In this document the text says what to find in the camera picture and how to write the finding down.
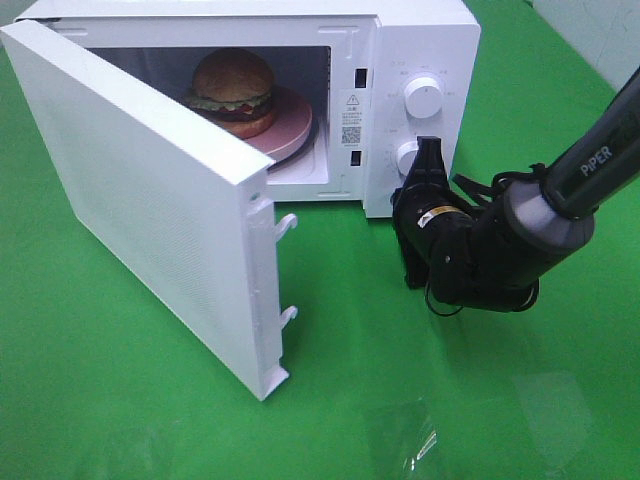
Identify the glass microwave turntable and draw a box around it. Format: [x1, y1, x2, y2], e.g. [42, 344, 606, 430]
[267, 118, 319, 174]

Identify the pink round plate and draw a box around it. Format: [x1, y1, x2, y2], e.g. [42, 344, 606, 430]
[247, 86, 313, 162]

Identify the white microwave knob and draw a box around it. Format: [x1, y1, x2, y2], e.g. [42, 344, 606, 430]
[403, 74, 445, 119]
[396, 141, 419, 177]

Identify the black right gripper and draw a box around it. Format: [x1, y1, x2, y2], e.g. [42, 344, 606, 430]
[391, 136, 482, 289]

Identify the white microwave oven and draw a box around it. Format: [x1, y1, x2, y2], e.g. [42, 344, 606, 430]
[12, 1, 481, 217]

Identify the burger with lettuce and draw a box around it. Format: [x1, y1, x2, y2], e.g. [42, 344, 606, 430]
[183, 48, 276, 139]

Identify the white microwave door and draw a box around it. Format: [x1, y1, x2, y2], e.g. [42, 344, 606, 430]
[1, 20, 298, 399]

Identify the white warning sticker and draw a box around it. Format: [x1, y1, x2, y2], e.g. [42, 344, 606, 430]
[338, 88, 370, 148]

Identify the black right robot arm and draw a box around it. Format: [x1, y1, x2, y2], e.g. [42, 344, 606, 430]
[391, 74, 639, 312]

